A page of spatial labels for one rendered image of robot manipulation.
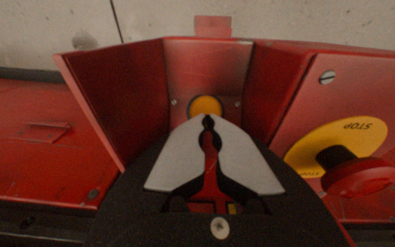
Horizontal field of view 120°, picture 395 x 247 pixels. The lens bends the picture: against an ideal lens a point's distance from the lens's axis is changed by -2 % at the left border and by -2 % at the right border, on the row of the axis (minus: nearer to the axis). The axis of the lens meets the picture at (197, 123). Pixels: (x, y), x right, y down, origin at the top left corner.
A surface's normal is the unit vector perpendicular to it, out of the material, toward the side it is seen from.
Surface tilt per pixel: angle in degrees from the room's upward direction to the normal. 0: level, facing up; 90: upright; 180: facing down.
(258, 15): 0
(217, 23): 0
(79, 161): 90
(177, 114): 35
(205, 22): 0
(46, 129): 90
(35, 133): 90
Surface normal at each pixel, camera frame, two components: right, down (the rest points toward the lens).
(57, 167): 0.10, -0.79
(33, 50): -0.03, 0.61
